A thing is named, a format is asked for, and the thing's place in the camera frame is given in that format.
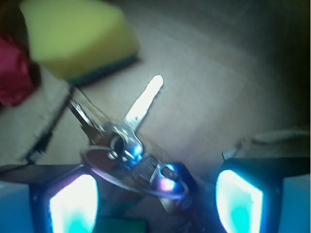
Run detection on yellow sponge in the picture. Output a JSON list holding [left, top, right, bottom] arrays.
[[19, 0, 139, 84]]

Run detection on silver key bunch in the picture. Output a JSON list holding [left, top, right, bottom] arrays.
[[69, 74, 195, 214]]

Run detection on green rectangular block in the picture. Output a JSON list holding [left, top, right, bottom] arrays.
[[93, 218, 147, 233]]

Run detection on red crumpled paper ball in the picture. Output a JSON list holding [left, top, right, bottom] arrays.
[[0, 33, 38, 106]]

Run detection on brown paper bag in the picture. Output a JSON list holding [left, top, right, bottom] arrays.
[[0, 0, 311, 233]]

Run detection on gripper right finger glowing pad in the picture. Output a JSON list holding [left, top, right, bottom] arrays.
[[215, 157, 311, 233]]

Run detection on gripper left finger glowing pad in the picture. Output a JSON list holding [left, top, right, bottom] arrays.
[[0, 164, 98, 233]]

